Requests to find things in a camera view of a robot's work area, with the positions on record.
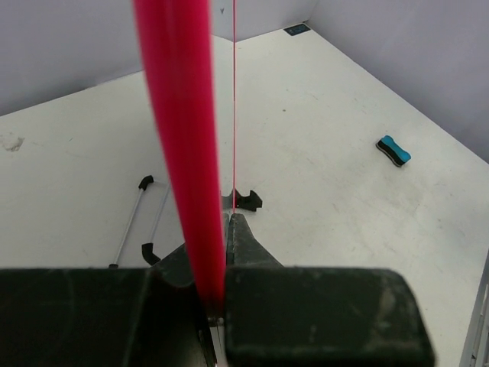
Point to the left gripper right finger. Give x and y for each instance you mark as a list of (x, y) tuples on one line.
[(307, 316)]

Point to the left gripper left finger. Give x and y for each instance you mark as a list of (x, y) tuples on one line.
[(102, 316)]

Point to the blue bone-shaped eraser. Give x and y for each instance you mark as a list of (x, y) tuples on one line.
[(393, 151)]

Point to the pink framed whiteboard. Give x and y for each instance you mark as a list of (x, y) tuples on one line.
[(188, 55)]

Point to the right blue corner label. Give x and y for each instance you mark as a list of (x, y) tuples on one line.
[(297, 29)]

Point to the black wire whiteboard stand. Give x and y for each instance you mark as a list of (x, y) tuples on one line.
[(251, 202)]

